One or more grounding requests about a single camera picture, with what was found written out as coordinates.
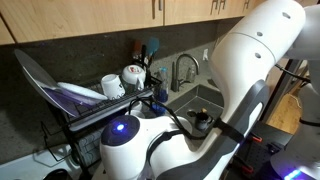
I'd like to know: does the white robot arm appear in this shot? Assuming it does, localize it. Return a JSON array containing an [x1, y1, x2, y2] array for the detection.
[[100, 0, 319, 180]]

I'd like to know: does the blue dish soap bottle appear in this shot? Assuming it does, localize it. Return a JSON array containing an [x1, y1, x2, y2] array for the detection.
[[156, 67, 168, 103]]

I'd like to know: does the white mug lower rack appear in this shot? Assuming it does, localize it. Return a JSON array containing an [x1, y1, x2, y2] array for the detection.
[[126, 102, 145, 118]]

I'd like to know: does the white mug rack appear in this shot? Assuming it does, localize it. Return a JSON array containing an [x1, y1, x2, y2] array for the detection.
[[126, 102, 145, 118], [101, 74, 125, 100]]

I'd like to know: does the small white plate on counter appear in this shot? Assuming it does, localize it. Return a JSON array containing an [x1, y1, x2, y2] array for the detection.
[[176, 116, 192, 133]]

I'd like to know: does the white mug upper rack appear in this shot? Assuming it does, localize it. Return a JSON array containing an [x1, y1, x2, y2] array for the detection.
[[101, 74, 125, 100]]

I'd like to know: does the black two-tier dish rack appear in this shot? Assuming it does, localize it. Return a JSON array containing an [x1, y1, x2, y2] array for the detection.
[[50, 70, 161, 180]]

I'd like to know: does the steel sink faucet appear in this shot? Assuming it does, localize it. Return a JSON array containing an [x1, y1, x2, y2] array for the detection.
[[171, 53, 199, 92]]

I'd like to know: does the clear soap dispenser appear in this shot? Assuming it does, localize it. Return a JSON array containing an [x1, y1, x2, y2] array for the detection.
[[186, 65, 195, 83]]

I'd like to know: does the grey sink basin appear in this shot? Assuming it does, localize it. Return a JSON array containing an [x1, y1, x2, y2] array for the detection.
[[167, 85, 224, 136]]

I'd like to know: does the teal spatula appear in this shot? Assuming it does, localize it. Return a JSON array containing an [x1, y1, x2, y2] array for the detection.
[[147, 37, 160, 65]]

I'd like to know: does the red spatula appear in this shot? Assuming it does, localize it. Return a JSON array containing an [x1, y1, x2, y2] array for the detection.
[[132, 40, 142, 61]]

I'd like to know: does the black mug in sink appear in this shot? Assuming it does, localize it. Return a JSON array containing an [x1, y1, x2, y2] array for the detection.
[[195, 108, 213, 131]]

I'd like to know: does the large white plate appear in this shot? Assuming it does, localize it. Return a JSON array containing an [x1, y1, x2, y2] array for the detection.
[[14, 49, 61, 109]]

